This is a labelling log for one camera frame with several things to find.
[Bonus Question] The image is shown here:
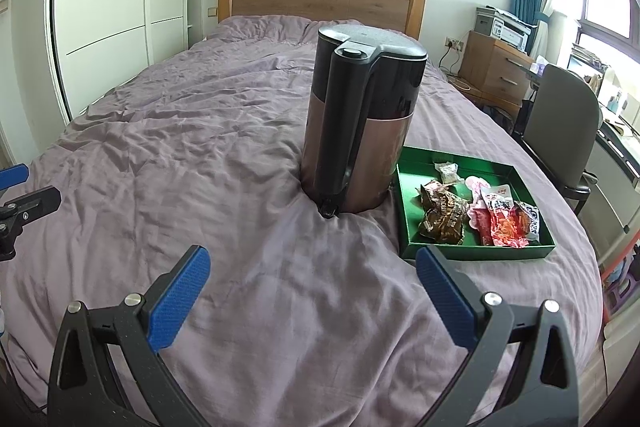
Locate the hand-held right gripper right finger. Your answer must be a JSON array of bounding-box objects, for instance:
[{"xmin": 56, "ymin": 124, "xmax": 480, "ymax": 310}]
[{"xmin": 416, "ymin": 246, "xmax": 581, "ymax": 427}]

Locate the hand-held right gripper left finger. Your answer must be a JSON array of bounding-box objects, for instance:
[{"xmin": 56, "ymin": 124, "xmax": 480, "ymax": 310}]
[{"xmin": 47, "ymin": 245, "xmax": 211, "ymax": 427}]

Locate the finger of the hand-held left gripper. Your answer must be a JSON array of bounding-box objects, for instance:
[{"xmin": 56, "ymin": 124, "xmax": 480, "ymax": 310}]
[
  {"xmin": 0, "ymin": 186, "xmax": 62, "ymax": 233},
  {"xmin": 0, "ymin": 163, "xmax": 30, "ymax": 191}
]

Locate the dark red snack packet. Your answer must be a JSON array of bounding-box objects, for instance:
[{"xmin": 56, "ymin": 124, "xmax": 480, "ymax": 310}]
[{"xmin": 467, "ymin": 202, "xmax": 496, "ymax": 247}]

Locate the brown crinkled snack packet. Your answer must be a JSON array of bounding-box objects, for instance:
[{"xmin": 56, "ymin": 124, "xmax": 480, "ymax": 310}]
[{"xmin": 417, "ymin": 182, "xmax": 468, "ymax": 242}]

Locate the red snack packet white top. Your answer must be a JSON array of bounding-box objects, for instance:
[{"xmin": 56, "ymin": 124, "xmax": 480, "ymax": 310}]
[{"xmin": 479, "ymin": 184, "xmax": 533, "ymax": 249}]

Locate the green shallow box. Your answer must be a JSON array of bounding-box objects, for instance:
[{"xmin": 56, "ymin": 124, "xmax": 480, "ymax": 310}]
[{"xmin": 396, "ymin": 146, "xmax": 557, "ymax": 262}]

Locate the silver chocolate wafer packet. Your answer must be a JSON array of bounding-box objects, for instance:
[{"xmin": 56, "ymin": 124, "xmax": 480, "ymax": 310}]
[{"xmin": 515, "ymin": 201, "xmax": 543, "ymax": 242}]

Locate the small beige candy packet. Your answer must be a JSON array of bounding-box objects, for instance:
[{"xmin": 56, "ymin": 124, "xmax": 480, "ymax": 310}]
[{"xmin": 434, "ymin": 162, "xmax": 463, "ymax": 184}]

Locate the black and copper electric kettle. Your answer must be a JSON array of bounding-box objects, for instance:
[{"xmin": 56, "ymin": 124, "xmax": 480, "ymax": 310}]
[{"xmin": 300, "ymin": 22, "xmax": 428, "ymax": 219}]

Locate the purple plastic stool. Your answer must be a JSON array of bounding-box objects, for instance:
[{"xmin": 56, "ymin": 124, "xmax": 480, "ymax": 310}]
[{"xmin": 607, "ymin": 277, "xmax": 640, "ymax": 314}]

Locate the white wardrobe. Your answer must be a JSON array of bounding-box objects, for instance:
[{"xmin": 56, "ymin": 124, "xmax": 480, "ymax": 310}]
[{"xmin": 45, "ymin": 0, "xmax": 201, "ymax": 118}]

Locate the grey office chair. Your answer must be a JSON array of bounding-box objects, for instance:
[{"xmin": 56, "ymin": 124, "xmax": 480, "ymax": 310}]
[{"xmin": 520, "ymin": 63, "xmax": 601, "ymax": 212}]

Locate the white desk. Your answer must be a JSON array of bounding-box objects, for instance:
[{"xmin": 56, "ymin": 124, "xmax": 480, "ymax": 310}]
[{"xmin": 590, "ymin": 107, "xmax": 640, "ymax": 228}]

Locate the wooden drawer cabinet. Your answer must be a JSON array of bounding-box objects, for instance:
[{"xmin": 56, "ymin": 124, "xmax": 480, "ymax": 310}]
[{"xmin": 459, "ymin": 31, "xmax": 536, "ymax": 118}]

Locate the grey white printer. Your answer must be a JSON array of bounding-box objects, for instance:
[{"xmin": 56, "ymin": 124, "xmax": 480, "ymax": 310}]
[{"xmin": 474, "ymin": 6, "xmax": 538, "ymax": 52}]

